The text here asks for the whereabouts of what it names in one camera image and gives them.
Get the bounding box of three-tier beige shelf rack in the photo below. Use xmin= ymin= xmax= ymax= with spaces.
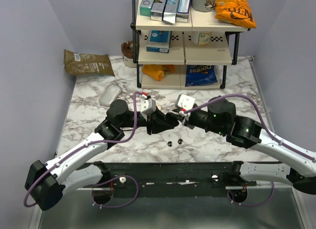
xmin=130 ymin=0 xmax=248 ymax=89

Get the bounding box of orange snack bag bottom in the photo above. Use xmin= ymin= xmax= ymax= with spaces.
xmin=142 ymin=65 xmax=175 ymax=81

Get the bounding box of black earbud charging case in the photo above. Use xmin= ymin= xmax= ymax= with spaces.
xmin=166 ymin=113 xmax=179 ymax=126

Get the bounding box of brown snack bag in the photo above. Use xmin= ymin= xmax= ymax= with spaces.
xmin=64 ymin=49 xmax=115 ymax=76

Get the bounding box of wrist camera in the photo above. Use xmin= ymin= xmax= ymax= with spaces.
xmin=140 ymin=98 xmax=157 ymax=115
xmin=175 ymin=94 xmax=195 ymax=117

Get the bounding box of white printed mug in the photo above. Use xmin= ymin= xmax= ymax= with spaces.
xmin=192 ymin=0 xmax=216 ymax=12

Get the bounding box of orange chips bag top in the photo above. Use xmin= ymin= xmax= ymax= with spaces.
xmin=215 ymin=0 xmax=257 ymax=29

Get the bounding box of brown lidded cup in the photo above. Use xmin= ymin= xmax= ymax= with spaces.
xmin=121 ymin=41 xmax=137 ymax=68

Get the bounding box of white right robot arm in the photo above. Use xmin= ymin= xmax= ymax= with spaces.
xmin=176 ymin=95 xmax=316 ymax=195

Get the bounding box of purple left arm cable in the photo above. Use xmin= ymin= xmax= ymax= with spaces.
xmin=23 ymin=91 xmax=149 ymax=209

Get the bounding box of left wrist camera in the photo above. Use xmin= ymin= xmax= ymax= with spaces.
xmin=140 ymin=98 xmax=157 ymax=115

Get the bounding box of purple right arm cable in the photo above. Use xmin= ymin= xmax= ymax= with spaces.
xmin=184 ymin=94 xmax=316 ymax=207

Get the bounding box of silver blue toothpaste box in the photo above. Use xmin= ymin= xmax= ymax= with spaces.
xmin=163 ymin=0 xmax=179 ymax=24

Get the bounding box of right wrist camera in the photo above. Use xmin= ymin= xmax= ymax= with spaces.
xmin=175 ymin=94 xmax=195 ymax=117

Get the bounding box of teal toothpaste box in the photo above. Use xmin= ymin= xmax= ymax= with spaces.
xmin=139 ymin=0 xmax=155 ymax=17

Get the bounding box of blue Doritos bag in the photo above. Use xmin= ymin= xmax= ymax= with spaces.
xmin=185 ymin=65 xmax=218 ymax=87

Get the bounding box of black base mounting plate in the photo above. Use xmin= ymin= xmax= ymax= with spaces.
xmin=92 ymin=161 xmax=246 ymax=198

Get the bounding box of blue box middle shelf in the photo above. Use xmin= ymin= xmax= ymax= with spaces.
xmin=146 ymin=30 xmax=171 ymax=53

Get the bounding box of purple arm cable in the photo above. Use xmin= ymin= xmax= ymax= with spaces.
xmin=23 ymin=91 xmax=149 ymax=209
xmin=184 ymin=94 xmax=316 ymax=207

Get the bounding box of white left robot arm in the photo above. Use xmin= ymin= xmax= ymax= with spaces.
xmin=23 ymin=94 xmax=182 ymax=211

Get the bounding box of blue white toothpaste box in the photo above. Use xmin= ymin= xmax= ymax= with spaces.
xmin=176 ymin=0 xmax=191 ymax=23

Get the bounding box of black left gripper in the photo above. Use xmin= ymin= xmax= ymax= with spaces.
xmin=118 ymin=106 xmax=174 ymax=136

